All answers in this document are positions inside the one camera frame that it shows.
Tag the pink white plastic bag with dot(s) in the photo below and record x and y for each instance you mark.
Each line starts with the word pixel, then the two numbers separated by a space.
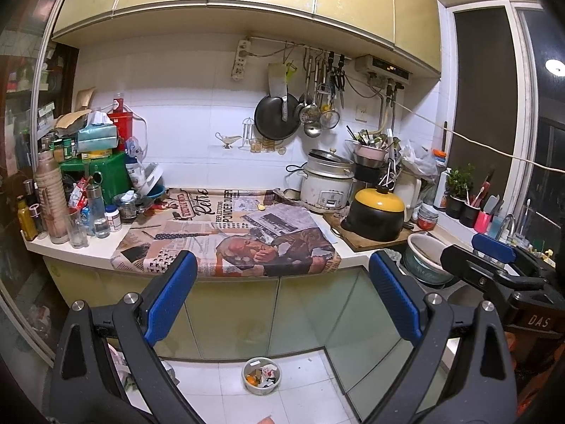
pixel 118 364

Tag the small orange scrap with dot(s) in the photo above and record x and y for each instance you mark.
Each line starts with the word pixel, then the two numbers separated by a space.
pixel 252 380

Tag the wooden cutting board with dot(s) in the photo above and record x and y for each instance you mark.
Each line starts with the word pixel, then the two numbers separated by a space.
pixel 348 238

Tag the white plastic container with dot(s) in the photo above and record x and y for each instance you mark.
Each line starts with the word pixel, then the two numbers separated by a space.
pixel 148 176

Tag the pink cup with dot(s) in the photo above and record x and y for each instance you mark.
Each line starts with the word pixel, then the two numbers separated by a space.
pixel 482 223

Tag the green lidded spice jar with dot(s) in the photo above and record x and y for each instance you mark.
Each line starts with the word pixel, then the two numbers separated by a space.
pixel 66 150

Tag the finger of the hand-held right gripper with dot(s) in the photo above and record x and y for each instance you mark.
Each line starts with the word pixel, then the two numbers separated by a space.
pixel 494 245
pixel 481 274

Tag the window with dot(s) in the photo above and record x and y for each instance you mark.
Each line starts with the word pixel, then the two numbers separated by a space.
pixel 485 97

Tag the stacked red bowls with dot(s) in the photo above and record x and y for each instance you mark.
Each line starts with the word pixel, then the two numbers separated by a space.
pixel 428 221

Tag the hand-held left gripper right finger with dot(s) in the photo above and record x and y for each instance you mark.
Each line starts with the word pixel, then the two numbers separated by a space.
pixel 395 300

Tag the potted green plant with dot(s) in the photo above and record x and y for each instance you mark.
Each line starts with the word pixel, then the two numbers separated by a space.
pixel 460 179

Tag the teal tissue box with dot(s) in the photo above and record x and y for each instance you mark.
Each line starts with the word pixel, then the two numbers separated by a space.
pixel 97 134

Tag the white kettle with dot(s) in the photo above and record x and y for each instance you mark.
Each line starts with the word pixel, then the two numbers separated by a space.
pixel 408 196

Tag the green base cabinets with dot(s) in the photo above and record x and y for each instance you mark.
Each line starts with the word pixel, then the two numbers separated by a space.
pixel 247 309

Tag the clear drinking glass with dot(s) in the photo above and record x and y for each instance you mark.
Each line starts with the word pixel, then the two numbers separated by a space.
pixel 77 232

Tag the brown paper bag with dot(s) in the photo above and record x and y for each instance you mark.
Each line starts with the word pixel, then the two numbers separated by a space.
pixel 70 121

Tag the white power strip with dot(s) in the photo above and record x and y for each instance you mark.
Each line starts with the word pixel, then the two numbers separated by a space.
pixel 240 59

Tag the clear glass jar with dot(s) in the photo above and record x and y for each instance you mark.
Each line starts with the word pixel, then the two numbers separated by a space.
pixel 128 210

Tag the black wok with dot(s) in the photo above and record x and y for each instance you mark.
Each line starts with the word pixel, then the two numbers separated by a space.
pixel 271 123

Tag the clear plastic bag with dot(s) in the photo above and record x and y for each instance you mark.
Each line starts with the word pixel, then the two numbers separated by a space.
pixel 417 159

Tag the red tin box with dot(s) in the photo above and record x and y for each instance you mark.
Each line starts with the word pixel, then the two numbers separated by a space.
pixel 121 126

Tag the clear glass bottle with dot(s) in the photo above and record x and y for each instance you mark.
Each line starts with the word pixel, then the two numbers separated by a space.
pixel 97 212

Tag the white wall socket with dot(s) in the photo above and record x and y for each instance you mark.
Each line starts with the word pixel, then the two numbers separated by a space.
pixel 362 114

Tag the newspaper print cloth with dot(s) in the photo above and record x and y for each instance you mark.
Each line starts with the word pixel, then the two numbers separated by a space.
pixel 247 247

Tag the black pot yellow lid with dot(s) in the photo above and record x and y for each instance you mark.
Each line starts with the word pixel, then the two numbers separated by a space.
pixel 375 221

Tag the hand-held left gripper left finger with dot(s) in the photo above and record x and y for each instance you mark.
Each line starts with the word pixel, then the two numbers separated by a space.
pixel 170 300

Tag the white ceramic bowl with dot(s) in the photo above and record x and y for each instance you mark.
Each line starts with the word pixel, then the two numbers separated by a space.
pixel 260 391

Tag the brown thermos flask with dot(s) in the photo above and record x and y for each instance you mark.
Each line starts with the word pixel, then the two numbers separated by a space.
pixel 49 198

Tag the tan paper bag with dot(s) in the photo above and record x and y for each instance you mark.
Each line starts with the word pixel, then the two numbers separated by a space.
pixel 86 99

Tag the black kitchen scissors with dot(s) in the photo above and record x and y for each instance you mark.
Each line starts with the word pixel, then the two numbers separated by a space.
pixel 340 75

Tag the yellow peeler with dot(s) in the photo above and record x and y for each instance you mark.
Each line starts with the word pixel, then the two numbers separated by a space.
pixel 291 73

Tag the black cup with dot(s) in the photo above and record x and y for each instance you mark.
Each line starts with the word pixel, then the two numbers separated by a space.
pixel 468 216

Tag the rack wall sticker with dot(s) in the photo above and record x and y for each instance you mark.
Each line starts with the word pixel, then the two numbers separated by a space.
pixel 248 132

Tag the yellow oil bottle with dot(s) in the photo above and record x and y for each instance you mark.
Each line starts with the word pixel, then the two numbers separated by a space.
pixel 27 223

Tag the green ceramic basin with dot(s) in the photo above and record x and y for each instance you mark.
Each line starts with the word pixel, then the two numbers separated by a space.
pixel 423 269

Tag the pink utensil holder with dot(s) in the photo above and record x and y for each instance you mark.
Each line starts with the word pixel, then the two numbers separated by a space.
pixel 370 152

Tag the metal faucet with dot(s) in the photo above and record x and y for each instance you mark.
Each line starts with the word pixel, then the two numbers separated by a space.
pixel 507 229

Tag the green plastic crate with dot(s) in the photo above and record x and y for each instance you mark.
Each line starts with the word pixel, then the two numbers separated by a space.
pixel 97 176

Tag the blue printed plastic bag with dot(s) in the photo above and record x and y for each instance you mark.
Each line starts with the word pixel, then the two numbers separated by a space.
pixel 133 148

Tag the steel cleaver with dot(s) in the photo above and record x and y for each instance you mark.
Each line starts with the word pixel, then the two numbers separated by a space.
pixel 277 79

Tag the jars wall sticker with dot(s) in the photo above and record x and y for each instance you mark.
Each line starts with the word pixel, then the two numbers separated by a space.
pixel 267 145

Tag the glass door cabinet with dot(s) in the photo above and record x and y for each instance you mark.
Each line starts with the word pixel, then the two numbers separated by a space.
pixel 26 97

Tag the blue plastic basin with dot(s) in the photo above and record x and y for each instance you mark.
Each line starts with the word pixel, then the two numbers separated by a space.
pixel 155 193

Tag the white lidded jar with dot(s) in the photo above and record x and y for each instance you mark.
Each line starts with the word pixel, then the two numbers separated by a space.
pixel 113 220

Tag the grey rag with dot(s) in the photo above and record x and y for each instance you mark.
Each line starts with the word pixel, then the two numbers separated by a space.
pixel 167 373

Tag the white rice cooker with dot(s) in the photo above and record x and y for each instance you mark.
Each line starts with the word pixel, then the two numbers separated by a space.
pixel 324 185

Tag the white water heater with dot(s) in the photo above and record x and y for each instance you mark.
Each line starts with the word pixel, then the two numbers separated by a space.
pixel 384 67

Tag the mesh strainer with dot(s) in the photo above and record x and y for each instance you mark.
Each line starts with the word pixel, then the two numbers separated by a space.
pixel 330 119

